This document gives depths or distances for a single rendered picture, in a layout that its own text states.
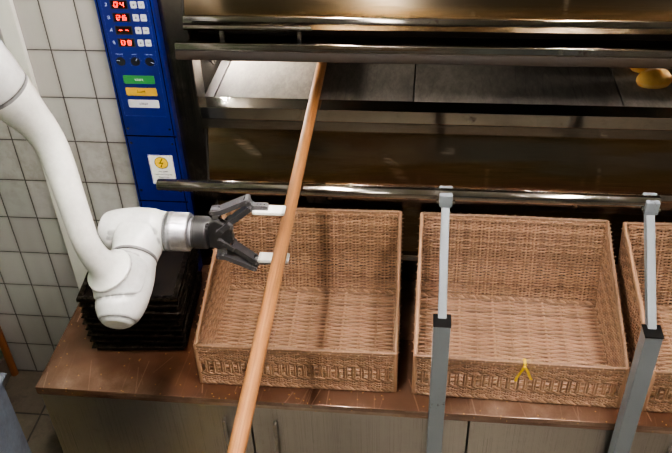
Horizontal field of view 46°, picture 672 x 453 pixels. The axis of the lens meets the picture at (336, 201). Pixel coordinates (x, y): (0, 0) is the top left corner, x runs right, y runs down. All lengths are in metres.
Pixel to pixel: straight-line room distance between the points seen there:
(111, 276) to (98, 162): 0.89
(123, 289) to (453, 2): 1.07
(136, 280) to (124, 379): 0.70
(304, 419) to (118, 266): 0.82
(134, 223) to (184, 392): 0.66
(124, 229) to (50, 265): 1.11
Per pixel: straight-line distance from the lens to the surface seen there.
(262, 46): 2.04
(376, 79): 2.41
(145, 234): 1.80
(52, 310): 3.05
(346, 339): 2.37
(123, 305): 1.71
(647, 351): 2.01
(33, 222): 2.79
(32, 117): 1.59
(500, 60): 2.01
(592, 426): 2.28
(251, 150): 2.38
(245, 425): 1.41
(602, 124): 2.31
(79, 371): 2.45
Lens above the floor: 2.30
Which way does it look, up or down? 36 degrees down
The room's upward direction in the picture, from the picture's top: 2 degrees counter-clockwise
